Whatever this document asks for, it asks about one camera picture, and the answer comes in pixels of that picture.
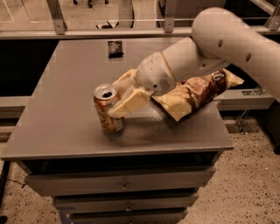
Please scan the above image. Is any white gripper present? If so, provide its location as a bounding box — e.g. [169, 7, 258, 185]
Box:
[108, 52, 177, 118]

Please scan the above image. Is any orange soda can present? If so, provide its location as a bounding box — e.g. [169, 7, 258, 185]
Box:
[94, 83, 124, 132]

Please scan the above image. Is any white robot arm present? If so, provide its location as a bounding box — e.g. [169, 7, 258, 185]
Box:
[108, 8, 280, 120]

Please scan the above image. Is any brown chip bag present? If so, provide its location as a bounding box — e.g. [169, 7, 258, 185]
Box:
[153, 69, 244, 121]

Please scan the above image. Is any small dark snack packet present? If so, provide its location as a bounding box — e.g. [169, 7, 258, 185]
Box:
[108, 40, 123, 58]

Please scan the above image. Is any metal railing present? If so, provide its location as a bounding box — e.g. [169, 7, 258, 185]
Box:
[0, 0, 279, 39]

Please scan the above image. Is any grey drawer cabinet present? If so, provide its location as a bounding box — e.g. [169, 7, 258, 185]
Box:
[0, 37, 235, 224]

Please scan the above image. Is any top grey drawer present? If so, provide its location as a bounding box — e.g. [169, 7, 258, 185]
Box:
[24, 166, 216, 196]

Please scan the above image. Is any grey drawer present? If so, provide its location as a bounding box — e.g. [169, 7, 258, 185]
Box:
[24, 166, 216, 196]
[71, 208, 187, 224]
[55, 192, 198, 214]

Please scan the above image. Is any middle grey drawer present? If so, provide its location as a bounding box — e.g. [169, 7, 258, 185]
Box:
[55, 192, 198, 214]

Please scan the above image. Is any bottom grey drawer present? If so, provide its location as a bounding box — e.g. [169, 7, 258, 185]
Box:
[71, 208, 187, 224]

